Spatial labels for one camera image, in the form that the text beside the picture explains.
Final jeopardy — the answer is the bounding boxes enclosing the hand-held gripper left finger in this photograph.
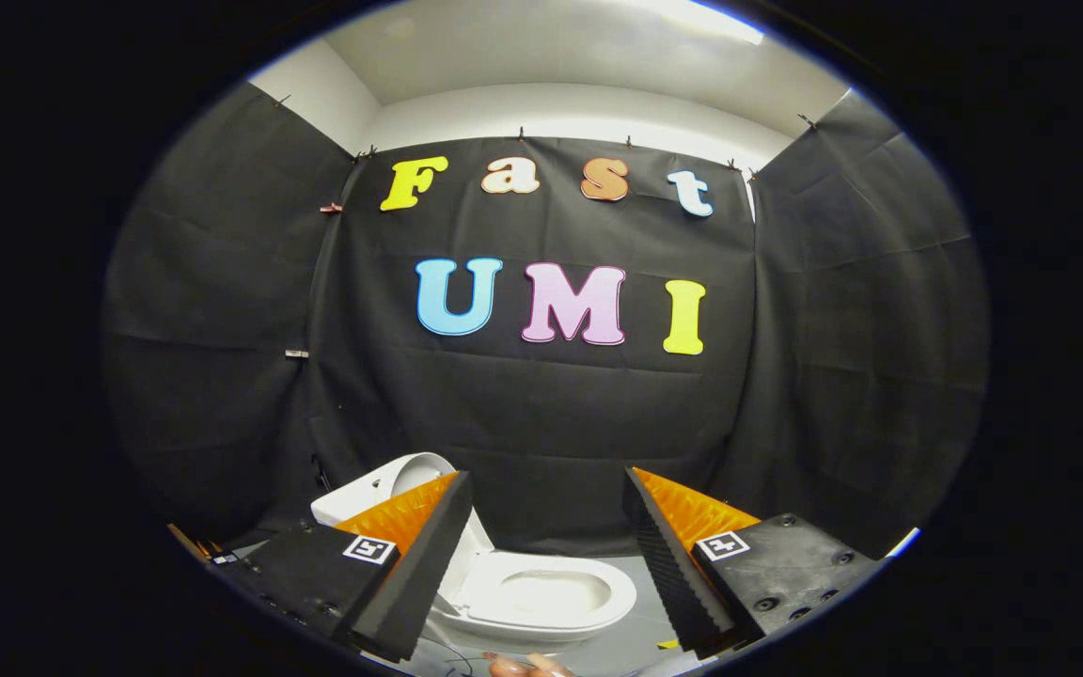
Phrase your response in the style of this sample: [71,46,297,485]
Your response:
[207,472,473,663]

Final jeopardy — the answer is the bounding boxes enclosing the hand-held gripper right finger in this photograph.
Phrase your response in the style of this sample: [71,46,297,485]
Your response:
[624,467,881,659]

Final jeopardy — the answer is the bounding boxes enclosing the white toilet lid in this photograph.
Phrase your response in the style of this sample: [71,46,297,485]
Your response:
[378,452,457,500]

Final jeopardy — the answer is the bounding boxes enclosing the white toilet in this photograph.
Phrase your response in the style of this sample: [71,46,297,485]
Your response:
[311,452,638,652]

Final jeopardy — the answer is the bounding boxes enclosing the black backdrop cloth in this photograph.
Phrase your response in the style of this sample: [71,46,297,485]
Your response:
[100,83,991,558]

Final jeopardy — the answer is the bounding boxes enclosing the brown board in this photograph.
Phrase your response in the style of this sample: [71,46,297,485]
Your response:
[168,524,215,559]

